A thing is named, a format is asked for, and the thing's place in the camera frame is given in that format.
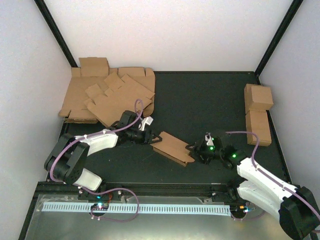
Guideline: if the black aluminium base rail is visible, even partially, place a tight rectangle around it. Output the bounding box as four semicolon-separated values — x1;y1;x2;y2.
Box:
35;181;241;203

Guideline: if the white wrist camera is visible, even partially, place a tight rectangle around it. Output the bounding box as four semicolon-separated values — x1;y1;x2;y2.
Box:
204;132;214;147
139;116;154;131

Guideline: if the right black frame post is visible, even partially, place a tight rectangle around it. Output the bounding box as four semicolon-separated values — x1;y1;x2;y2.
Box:
254;0;304;78

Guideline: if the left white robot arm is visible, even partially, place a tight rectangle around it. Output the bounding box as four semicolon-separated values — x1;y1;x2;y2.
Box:
44;110;163;200

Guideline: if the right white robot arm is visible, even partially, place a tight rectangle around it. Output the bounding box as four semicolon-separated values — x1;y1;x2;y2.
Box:
185;132;320;240

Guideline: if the left black frame post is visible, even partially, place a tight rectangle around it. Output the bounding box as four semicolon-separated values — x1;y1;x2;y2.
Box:
34;0;78;68

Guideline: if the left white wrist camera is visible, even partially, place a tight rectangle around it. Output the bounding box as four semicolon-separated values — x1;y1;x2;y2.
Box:
139;116;154;131

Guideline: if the stack of flat cardboard blanks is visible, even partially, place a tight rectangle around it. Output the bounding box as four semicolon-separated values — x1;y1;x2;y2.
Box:
58;57;156;124

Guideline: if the black frame post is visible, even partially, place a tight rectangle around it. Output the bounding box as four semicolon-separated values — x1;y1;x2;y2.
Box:
254;0;304;78
34;0;78;68

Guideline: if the cardboard box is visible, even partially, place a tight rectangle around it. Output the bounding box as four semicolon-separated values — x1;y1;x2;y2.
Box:
151;131;195;167
244;83;274;113
245;110;272;147

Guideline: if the light blue slotted cable duct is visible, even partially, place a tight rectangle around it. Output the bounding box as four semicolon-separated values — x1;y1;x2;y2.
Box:
41;202;231;217

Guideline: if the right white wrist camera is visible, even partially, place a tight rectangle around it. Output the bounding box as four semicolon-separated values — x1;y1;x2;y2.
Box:
204;132;214;147

